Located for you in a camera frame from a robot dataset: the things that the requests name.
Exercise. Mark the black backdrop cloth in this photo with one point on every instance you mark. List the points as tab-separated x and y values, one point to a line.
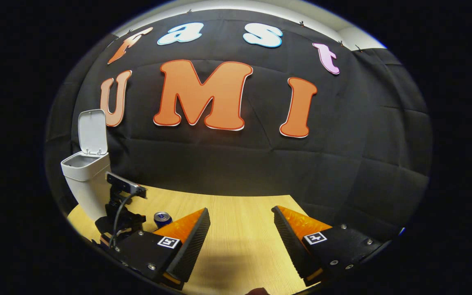
240	164

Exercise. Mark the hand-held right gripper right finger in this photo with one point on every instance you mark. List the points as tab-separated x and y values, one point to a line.
293	241

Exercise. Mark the wooden desktop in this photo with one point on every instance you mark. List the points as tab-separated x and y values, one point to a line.
240	221

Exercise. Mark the blue pop can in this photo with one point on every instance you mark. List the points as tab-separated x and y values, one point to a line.
162	218

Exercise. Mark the white desktop garbage bin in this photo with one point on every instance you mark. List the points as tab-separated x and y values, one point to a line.
84	180

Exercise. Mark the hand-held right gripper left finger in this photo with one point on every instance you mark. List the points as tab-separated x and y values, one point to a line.
191	241

